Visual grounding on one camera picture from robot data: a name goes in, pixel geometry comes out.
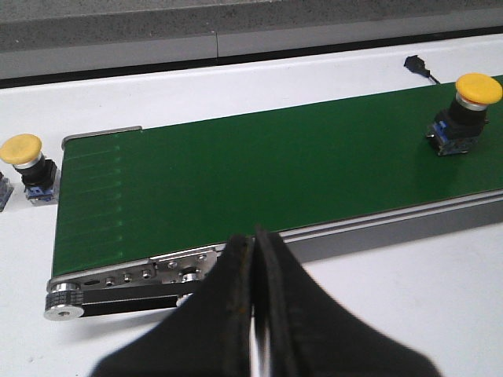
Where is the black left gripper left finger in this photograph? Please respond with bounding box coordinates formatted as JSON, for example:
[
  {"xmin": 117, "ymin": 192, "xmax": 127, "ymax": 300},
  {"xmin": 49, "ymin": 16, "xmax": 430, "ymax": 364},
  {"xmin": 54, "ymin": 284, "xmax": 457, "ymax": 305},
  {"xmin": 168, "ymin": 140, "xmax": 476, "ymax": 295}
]
[{"xmin": 92, "ymin": 235, "xmax": 252, "ymax": 376}]

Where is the black push button base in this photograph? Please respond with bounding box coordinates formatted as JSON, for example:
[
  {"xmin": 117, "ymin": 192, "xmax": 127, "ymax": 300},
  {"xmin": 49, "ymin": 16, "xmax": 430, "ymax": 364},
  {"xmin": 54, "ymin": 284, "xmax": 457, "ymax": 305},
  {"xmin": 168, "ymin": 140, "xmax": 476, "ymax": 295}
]
[{"xmin": 1, "ymin": 134, "xmax": 61, "ymax": 206}]

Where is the small black sensor connector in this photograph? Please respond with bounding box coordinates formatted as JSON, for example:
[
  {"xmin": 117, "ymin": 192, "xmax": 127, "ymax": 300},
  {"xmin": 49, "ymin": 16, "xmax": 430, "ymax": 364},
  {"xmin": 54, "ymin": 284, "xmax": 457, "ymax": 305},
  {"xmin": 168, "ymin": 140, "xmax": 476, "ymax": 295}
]
[{"xmin": 403, "ymin": 55, "xmax": 441, "ymax": 85}]

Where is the grey granite slab left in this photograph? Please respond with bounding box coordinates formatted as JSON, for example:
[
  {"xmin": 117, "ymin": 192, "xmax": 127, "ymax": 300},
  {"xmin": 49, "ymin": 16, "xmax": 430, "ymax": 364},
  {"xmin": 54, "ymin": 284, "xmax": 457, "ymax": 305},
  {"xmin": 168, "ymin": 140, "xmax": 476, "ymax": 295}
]
[{"xmin": 1, "ymin": 1, "xmax": 502, "ymax": 52}]

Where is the yellow mushroom push button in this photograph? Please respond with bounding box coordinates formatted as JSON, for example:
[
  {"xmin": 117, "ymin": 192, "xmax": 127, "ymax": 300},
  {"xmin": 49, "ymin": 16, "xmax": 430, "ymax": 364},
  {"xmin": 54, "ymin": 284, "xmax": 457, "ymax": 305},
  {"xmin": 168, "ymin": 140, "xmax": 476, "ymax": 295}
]
[{"xmin": 426, "ymin": 72, "xmax": 502, "ymax": 156}]

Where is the black conveyor drive belt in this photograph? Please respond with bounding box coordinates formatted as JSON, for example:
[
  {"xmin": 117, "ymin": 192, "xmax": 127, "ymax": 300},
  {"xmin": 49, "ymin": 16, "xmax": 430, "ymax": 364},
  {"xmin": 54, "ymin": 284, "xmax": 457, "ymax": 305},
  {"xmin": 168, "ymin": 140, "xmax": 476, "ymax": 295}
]
[{"xmin": 44, "ymin": 280, "xmax": 201, "ymax": 321}]

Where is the green conveyor belt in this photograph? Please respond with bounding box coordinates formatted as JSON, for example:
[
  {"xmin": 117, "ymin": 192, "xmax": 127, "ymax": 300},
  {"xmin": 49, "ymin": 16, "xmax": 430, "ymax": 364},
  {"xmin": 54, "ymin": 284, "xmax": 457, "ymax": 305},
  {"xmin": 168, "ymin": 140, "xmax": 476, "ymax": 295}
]
[{"xmin": 52, "ymin": 84, "xmax": 502, "ymax": 276}]

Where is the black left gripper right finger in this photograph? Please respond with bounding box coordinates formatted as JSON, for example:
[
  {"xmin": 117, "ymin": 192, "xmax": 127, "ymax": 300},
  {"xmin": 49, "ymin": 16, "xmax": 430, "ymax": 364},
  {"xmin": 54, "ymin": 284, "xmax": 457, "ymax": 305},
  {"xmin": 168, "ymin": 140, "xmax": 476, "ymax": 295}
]
[{"xmin": 253, "ymin": 228, "xmax": 440, "ymax": 376}]

